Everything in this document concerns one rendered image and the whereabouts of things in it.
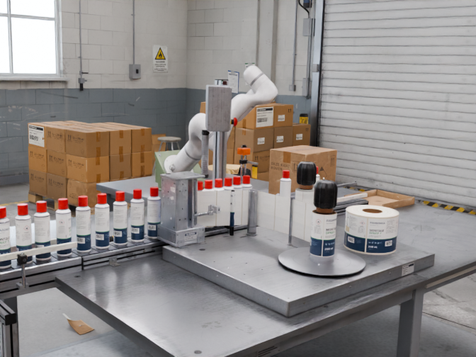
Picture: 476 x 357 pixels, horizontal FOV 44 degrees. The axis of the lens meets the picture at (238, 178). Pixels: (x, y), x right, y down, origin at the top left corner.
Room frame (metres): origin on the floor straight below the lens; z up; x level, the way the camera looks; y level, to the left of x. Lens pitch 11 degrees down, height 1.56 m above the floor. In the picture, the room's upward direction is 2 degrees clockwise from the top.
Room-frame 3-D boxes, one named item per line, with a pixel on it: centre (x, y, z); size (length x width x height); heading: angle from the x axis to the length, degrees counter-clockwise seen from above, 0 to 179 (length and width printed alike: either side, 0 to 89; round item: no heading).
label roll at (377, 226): (2.23, -0.52, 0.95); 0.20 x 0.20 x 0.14
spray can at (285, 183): (2.74, -0.23, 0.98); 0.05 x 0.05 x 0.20
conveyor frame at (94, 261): (2.58, -0.04, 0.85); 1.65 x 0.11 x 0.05; 131
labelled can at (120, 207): (2.16, 0.44, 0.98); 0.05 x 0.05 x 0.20
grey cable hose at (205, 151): (2.55, 0.15, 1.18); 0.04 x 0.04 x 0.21
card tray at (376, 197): (3.23, -0.79, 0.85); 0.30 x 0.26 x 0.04; 131
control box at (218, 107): (2.57, 0.09, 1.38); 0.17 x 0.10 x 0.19; 6
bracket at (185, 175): (2.23, 0.21, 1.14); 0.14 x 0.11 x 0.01; 131
